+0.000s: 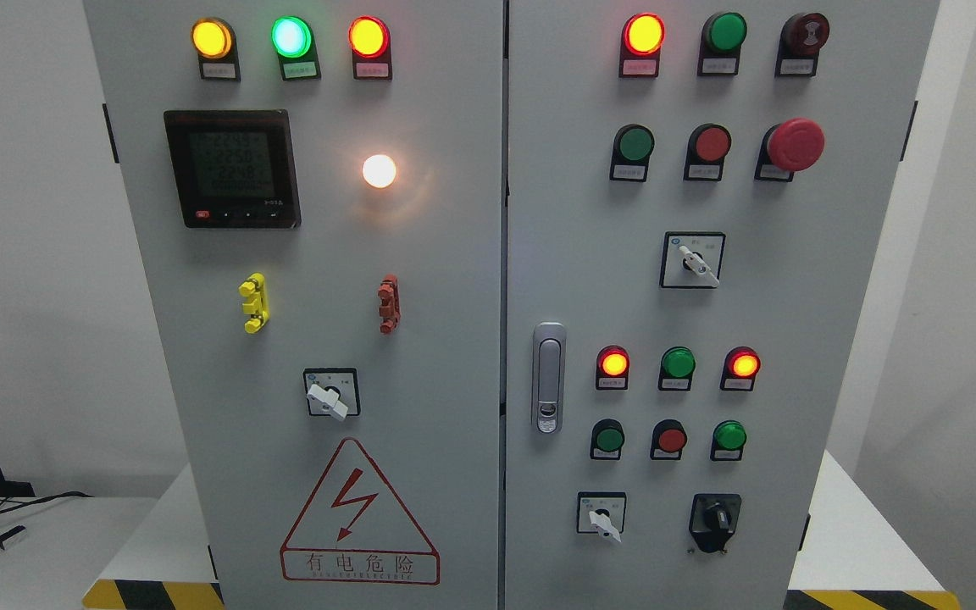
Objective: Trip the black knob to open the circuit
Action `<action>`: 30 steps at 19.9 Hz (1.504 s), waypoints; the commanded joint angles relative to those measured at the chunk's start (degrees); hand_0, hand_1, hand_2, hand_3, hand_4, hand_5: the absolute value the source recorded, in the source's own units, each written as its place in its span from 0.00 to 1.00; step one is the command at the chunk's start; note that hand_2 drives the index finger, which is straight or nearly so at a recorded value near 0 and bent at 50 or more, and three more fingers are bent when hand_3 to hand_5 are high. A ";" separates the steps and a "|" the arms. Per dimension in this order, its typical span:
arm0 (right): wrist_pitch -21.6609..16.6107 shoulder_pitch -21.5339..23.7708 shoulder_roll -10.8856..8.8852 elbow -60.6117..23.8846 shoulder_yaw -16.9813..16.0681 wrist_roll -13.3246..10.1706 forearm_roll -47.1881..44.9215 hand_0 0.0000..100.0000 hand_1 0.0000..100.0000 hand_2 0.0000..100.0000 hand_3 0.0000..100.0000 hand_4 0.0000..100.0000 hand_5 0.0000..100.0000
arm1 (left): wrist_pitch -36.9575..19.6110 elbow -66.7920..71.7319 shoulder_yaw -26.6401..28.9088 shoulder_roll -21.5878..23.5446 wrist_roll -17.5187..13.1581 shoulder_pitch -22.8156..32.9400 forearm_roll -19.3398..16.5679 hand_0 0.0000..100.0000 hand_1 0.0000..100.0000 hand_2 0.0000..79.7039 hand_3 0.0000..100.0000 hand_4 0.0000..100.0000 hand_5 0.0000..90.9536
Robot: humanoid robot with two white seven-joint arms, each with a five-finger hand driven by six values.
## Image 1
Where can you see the black rotary knob switch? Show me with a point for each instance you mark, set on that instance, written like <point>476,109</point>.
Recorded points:
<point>713,520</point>

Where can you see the red terminal connector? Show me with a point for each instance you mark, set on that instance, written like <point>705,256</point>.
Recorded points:
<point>390,311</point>

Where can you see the red lit indicator middle left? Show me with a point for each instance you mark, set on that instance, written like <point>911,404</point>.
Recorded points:
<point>612,369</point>

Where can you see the red lit indicator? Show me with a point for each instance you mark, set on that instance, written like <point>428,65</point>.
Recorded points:
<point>640,46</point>
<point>612,369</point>

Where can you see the white lit indicator lamp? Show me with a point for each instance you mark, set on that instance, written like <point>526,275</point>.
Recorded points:
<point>380,171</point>

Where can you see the green push button lower left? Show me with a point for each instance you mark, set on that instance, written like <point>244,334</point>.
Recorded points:
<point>607,439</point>

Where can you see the green indicator middle centre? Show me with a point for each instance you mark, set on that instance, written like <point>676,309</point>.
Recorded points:
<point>677,369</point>

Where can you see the grey left cabinet door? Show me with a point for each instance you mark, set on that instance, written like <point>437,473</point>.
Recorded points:
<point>429,391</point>

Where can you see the grey cabinet door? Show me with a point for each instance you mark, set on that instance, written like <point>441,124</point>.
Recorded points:
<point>586,251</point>
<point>429,391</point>

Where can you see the green push button upper row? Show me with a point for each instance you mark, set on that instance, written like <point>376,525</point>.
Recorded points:
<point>632,149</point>

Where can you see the red push button lower centre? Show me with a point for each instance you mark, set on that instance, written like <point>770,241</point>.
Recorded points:
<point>668,440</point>

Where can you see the yellow terminal connector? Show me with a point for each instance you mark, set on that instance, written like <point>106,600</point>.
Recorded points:
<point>255,303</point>

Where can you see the grey right cabinet door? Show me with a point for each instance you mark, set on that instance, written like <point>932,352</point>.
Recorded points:
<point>586,251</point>

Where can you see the red indicator middle right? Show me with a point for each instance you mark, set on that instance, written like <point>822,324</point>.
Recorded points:
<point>741,366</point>

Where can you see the red electric hazard warning sticker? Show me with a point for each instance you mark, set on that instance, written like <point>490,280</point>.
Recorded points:
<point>355,528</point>

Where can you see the red push button upper row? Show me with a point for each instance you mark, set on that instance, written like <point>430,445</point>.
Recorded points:
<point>707,147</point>

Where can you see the green push button lower right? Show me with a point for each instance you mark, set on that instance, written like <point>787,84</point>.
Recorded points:
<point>728,441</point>

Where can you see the black digital power meter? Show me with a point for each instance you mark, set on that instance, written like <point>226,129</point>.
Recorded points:
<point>234,168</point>

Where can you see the red lit indicator left door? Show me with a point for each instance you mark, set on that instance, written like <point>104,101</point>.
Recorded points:
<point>370,43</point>

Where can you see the red lit indicator top right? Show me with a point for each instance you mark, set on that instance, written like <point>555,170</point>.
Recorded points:
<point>640,46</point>

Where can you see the green lit indicator light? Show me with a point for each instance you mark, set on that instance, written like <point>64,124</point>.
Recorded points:
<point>295,48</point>

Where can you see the red emergency stop mushroom button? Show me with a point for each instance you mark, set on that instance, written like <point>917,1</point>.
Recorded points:
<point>794,145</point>

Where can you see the green indicator top right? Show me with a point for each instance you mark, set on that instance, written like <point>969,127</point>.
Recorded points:
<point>722,38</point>

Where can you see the yellow indicator light top left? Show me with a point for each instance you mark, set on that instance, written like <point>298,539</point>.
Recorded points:
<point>217,55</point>

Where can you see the dark red buzzer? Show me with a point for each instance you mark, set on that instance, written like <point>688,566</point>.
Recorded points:
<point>802,38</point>

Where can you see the yellow black hazard tape right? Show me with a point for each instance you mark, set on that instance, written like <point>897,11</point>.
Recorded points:
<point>869,599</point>

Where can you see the yellow black hazard tape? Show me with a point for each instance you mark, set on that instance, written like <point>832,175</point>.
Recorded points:
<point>869,599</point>
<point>152,594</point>

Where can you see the yellow black hazard tape left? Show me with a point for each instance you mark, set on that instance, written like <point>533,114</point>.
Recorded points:
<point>152,594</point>

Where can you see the small black white adapter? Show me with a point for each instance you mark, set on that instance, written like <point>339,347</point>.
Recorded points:
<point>12,537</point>

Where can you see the silver door latch handle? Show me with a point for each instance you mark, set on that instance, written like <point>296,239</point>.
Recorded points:
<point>547,386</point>

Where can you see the white selector switch left door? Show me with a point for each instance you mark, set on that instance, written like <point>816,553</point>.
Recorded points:
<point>332,392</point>

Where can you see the white selector switch door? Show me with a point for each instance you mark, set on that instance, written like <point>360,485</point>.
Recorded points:
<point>332,392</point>
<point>601,513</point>

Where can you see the white selector switch upper right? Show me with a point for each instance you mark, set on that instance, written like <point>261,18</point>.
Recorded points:
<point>692,260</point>

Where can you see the white selector switch lower right door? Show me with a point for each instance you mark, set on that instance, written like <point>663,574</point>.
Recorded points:
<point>601,513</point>

